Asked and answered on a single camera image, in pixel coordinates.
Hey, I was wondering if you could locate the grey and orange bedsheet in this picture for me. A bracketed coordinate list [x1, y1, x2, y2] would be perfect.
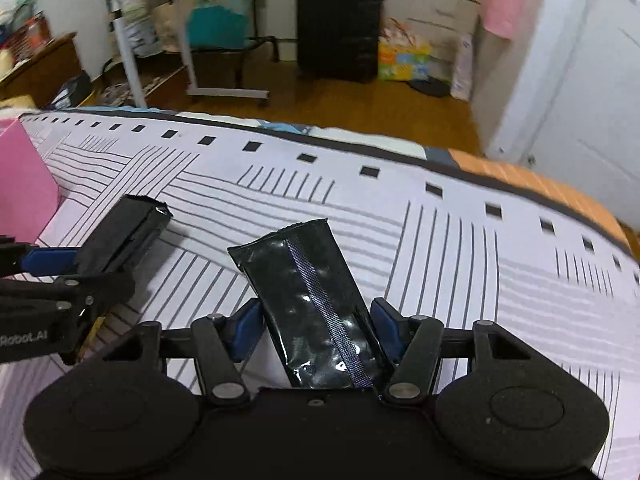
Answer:
[170, 107, 636, 263]

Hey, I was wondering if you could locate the teal bag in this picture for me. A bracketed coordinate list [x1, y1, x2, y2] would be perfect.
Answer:
[187, 0, 252, 52]

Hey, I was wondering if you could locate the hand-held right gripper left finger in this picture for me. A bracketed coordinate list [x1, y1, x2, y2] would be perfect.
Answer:
[102, 297, 266, 408]

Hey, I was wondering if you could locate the black bag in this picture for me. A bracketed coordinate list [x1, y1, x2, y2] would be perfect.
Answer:
[50, 72, 94, 109]

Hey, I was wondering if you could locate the wooden nightstand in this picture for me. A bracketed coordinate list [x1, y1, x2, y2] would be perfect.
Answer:
[0, 32, 84, 111]

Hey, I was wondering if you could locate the black snack packet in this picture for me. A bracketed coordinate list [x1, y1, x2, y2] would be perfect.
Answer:
[227, 217, 396, 391]
[75, 194, 173, 277]

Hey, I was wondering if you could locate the white wardrobe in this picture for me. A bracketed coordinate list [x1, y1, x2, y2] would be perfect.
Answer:
[260, 0, 501, 77]

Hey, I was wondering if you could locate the white door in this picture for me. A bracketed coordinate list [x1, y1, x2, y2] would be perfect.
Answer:
[484, 0, 640, 242]

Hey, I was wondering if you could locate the brown paper bag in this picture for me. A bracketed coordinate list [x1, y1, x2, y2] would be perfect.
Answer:
[151, 0, 191, 52]

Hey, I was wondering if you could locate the white line-patterned blanket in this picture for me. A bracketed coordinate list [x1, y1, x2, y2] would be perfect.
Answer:
[0, 110, 640, 480]

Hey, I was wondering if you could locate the colourful printed box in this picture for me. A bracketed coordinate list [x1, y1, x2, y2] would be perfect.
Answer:
[377, 40, 432, 83]

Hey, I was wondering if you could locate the white tall bag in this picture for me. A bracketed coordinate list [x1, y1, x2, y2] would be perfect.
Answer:
[450, 35, 474, 101]

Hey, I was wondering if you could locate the black suitcase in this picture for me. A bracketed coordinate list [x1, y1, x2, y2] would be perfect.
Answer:
[296, 0, 386, 84]

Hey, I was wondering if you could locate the white-framed rolling side table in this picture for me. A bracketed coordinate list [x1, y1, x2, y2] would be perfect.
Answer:
[92, 0, 272, 109]

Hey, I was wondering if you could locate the pink hanging bag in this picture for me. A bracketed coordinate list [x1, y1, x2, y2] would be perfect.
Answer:
[480, 0, 529, 40]

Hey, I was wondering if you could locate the pink cardboard box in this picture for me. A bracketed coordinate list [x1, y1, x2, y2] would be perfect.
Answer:
[0, 119, 64, 247]

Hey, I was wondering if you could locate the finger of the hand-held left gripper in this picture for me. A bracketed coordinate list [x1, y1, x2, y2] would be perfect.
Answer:
[62, 271, 137, 322]
[0, 241, 81, 277]

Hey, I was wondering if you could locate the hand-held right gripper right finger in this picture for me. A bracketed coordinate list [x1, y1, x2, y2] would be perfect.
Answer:
[370, 296, 533, 405]

